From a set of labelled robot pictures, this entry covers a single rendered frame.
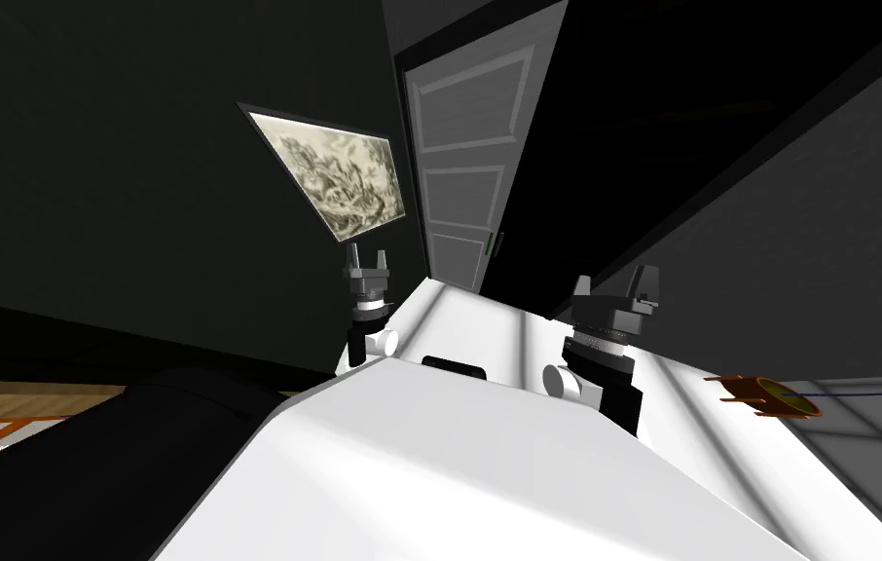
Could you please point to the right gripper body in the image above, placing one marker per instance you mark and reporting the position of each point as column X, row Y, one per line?
column 604, row 313

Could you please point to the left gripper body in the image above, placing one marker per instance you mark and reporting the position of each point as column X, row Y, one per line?
column 368, row 282

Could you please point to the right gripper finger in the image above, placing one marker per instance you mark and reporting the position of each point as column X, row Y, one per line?
column 643, row 285
column 582, row 287

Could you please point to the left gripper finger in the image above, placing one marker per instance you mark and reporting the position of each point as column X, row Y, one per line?
column 381, row 262
column 352, row 257

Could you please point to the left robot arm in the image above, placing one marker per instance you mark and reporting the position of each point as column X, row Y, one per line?
column 98, row 475

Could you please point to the framed landscape picture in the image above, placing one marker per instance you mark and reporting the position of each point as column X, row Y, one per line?
column 336, row 175

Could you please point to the grey panelled door leaf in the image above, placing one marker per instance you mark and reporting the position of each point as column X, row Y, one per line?
column 472, row 156

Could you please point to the potted plant in orange pot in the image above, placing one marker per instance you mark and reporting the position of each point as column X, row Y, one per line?
column 768, row 396

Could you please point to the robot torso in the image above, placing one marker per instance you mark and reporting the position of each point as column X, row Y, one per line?
column 441, row 475

